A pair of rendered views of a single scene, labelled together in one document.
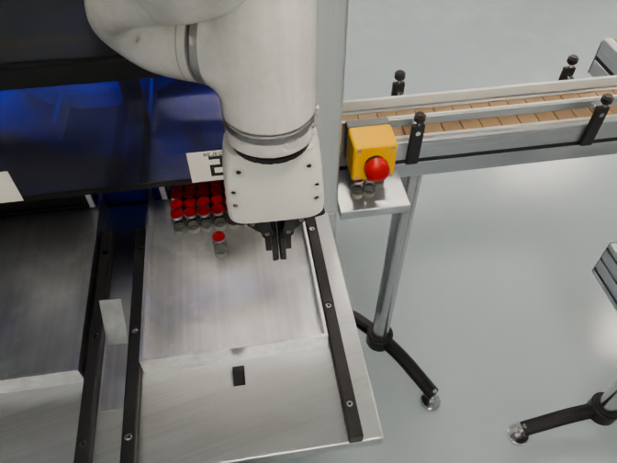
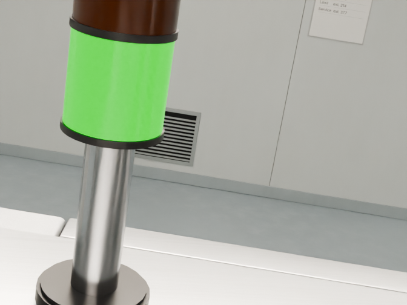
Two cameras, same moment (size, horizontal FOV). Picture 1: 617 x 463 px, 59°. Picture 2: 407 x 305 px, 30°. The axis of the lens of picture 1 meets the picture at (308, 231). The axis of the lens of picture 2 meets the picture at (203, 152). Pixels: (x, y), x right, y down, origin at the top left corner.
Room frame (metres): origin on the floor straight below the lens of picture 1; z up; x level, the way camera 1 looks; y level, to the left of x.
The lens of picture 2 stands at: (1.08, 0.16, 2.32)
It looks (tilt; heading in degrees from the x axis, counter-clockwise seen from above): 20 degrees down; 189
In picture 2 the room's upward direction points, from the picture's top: 9 degrees clockwise
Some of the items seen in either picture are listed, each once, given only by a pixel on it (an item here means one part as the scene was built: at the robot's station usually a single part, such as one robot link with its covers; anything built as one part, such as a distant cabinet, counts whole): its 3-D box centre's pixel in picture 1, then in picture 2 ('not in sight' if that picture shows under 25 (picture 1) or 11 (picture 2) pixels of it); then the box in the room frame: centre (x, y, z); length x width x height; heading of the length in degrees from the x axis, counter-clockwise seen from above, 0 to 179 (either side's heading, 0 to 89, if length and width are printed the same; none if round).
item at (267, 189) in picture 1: (273, 171); not in sight; (0.40, 0.04, 1.21); 0.10 x 0.08 x 0.11; 98
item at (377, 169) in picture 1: (375, 167); not in sight; (0.65, -0.11, 0.99); 0.04 x 0.04 x 0.04; 9
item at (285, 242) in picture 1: (292, 231); not in sight; (0.41, 0.02, 1.12); 0.03 x 0.03 x 0.07; 8
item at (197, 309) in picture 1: (229, 259); not in sight; (0.54, 0.13, 0.90); 0.34 x 0.26 x 0.04; 9
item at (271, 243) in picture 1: (262, 233); not in sight; (0.40, 0.05, 1.12); 0.03 x 0.03 x 0.07; 8
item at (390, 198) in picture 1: (366, 186); not in sight; (0.74, -0.11, 0.87); 0.14 x 0.13 x 0.02; 9
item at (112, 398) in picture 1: (110, 353); not in sight; (0.37, 0.27, 0.91); 0.14 x 0.03 x 0.06; 8
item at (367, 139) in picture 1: (369, 149); not in sight; (0.69, -0.10, 1.00); 0.08 x 0.07 x 0.07; 9
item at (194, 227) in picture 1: (225, 217); not in sight; (0.63, 0.14, 0.90); 0.18 x 0.02 x 0.05; 99
